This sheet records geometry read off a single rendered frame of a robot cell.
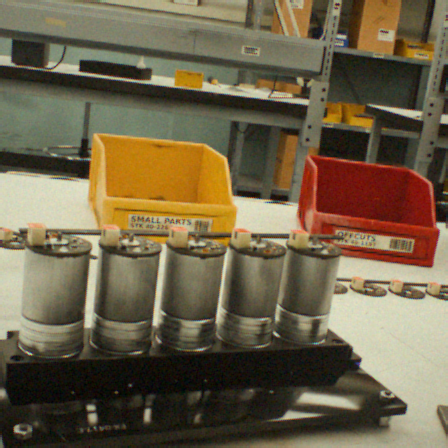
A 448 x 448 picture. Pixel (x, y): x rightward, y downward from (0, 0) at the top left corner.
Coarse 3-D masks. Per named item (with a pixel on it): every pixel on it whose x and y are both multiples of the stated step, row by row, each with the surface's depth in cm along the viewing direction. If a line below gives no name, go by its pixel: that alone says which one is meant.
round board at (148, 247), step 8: (120, 240) 28; (136, 240) 28; (144, 240) 28; (152, 240) 28; (104, 248) 27; (112, 248) 27; (120, 248) 27; (128, 248) 27; (144, 248) 27; (152, 248) 27; (160, 248) 27; (136, 256) 26; (144, 256) 27
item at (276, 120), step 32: (0, 0) 235; (32, 0) 236; (0, 32) 238; (256, 32) 247; (0, 64) 242; (64, 64) 301; (224, 64) 248; (64, 96) 248; (96, 96) 249; (128, 96) 251; (160, 96) 311; (192, 96) 249; (224, 96) 250; (256, 96) 258; (288, 96) 293
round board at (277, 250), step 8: (264, 240) 31; (232, 248) 29; (240, 248) 29; (248, 248) 29; (256, 248) 29; (264, 248) 30; (272, 248) 29; (280, 248) 30; (256, 256) 29; (264, 256) 29; (272, 256) 29; (280, 256) 29
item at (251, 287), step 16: (240, 256) 29; (240, 272) 29; (256, 272) 29; (272, 272) 29; (224, 288) 30; (240, 288) 29; (256, 288) 29; (272, 288) 29; (224, 304) 30; (240, 304) 29; (256, 304) 29; (272, 304) 30; (224, 320) 30; (240, 320) 29; (256, 320) 29; (272, 320) 30; (224, 336) 30; (240, 336) 30; (256, 336) 30
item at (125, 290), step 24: (120, 264) 26; (144, 264) 27; (96, 288) 27; (120, 288) 27; (144, 288) 27; (96, 312) 27; (120, 312) 27; (144, 312) 27; (96, 336) 28; (120, 336) 27; (144, 336) 28
